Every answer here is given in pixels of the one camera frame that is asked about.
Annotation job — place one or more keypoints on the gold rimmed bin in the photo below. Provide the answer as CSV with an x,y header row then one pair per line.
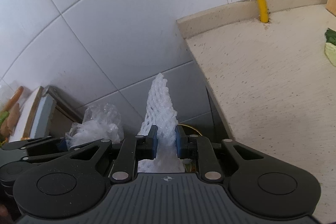
x,y
190,127

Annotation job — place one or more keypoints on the white foam net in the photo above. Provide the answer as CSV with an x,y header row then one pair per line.
x,y
160,108

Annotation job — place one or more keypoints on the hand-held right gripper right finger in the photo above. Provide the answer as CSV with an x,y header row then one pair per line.
x,y
179,142

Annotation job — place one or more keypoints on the orange stick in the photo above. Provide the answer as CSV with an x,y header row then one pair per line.
x,y
15,96

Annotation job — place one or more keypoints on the small dark green leaf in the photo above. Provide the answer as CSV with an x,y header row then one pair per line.
x,y
331,35

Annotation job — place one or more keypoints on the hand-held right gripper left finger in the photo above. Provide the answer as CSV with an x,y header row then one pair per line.
x,y
155,142

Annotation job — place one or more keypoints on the clear plastic bag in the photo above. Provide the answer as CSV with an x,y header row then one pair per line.
x,y
99,124

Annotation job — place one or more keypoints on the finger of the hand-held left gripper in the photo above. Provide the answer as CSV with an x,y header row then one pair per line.
x,y
62,144
52,153

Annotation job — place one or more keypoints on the pale cabbage piece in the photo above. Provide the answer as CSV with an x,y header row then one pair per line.
x,y
332,54

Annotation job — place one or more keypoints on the grey flat board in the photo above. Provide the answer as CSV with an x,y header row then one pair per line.
x,y
42,113

